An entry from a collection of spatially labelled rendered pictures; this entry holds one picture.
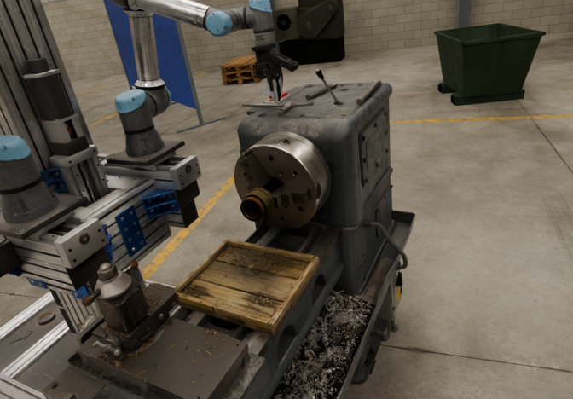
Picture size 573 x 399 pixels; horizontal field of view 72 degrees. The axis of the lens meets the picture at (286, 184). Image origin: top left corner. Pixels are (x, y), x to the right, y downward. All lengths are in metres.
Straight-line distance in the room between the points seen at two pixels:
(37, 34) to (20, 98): 0.23
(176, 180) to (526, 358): 1.76
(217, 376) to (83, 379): 0.36
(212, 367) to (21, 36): 1.19
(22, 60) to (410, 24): 10.14
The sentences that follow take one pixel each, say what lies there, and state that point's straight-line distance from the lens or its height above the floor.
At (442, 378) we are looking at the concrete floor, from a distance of 2.12.
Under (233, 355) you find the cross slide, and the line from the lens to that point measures 0.94.
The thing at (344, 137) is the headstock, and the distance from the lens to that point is 1.30.
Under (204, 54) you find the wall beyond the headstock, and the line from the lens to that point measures 12.72.
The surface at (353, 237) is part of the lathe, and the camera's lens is 1.48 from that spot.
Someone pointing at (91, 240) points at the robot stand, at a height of 1.07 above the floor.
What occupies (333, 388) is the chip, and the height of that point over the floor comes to 0.56.
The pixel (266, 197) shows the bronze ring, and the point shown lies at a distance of 1.20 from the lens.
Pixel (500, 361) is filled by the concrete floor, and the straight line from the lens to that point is 2.23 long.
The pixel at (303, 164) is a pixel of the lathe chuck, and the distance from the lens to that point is 1.21.
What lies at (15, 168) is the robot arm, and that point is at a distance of 1.34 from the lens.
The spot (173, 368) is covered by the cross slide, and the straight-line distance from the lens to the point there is 0.96.
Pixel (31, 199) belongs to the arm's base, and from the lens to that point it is 1.37.
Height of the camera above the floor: 1.65
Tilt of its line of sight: 26 degrees down
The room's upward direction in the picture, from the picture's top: 9 degrees counter-clockwise
